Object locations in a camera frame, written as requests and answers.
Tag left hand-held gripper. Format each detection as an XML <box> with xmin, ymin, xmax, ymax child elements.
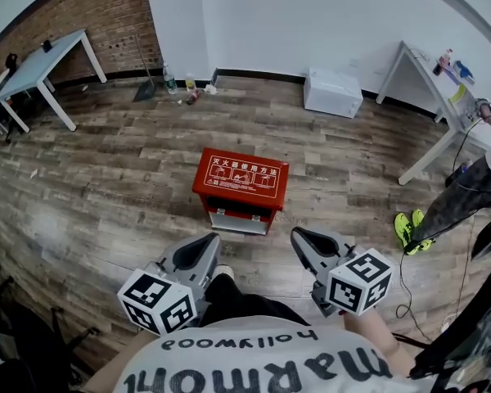
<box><xmin>117</xmin><ymin>232</ymin><xmax>223</xmax><ymax>337</ymax></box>

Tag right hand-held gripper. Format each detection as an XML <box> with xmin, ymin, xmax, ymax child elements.
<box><xmin>291</xmin><ymin>227</ymin><xmax>394</xmax><ymax>318</ymax></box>

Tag person's left forearm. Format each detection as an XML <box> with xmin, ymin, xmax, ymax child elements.
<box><xmin>83</xmin><ymin>329</ymin><xmax>160</xmax><ymax>393</ymax></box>

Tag person's right forearm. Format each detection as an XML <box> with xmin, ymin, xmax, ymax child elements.
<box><xmin>341</xmin><ymin>309</ymin><xmax>417</xmax><ymax>380</ymax></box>

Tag person's black trousers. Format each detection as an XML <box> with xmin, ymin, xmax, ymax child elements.
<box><xmin>199</xmin><ymin>274</ymin><xmax>311</xmax><ymax>329</ymax></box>

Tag person's white printed shirt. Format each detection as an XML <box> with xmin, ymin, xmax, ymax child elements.
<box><xmin>122</xmin><ymin>316</ymin><xmax>435</xmax><ymax>393</ymax></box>

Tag black bin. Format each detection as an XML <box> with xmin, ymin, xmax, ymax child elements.
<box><xmin>445</xmin><ymin>160</ymin><xmax>475</xmax><ymax>188</ymax></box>

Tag black monitor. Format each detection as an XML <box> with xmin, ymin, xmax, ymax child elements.
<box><xmin>408</xmin><ymin>262</ymin><xmax>491</xmax><ymax>393</ymax></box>

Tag white microwave oven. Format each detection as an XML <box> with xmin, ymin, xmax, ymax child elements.
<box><xmin>303</xmin><ymin>66</ymin><xmax>364</xmax><ymax>119</ymax></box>

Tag clear water bottle green label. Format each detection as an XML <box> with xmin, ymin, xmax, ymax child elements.
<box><xmin>162</xmin><ymin>62</ymin><xmax>178</xmax><ymax>96</ymax></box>

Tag black tripod stand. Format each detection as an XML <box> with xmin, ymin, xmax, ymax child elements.
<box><xmin>0</xmin><ymin>264</ymin><xmax>101</xmax><ymax>393</ymax></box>

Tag white table with clutter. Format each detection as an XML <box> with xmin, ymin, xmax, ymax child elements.
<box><xmin>375</xmin><ymin>40</ymin><xmax>491</xmax><ymax>187</ymax></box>

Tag yellow-green paper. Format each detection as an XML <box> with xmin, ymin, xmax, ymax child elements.
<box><xmin>449</xmin><ymin>83</ymin><xmax>471</xmax><ymax>106</ymax></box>

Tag red drink bottle white cap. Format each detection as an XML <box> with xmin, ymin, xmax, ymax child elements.
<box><xmin>432</xmin><ymin>48</ymin><xmax>454</xmax><ymax>76</ymax></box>

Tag blue plastic object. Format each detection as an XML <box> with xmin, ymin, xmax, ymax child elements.
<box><xmin>453</xmin><ymin>60</ymin><xmax>475</xmax><ymax>84</ymax></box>

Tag long-handled dustpan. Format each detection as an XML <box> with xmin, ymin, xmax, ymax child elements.
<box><xmin>132</xmin><ymin>34</ymin><xmax>156</xmax><ymax>103</ymax></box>

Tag white table by brick wall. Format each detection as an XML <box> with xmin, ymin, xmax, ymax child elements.
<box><xmin>0</xmin><ymin>29</ymin><xmax>108</xmax><ymax>133</ymax></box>

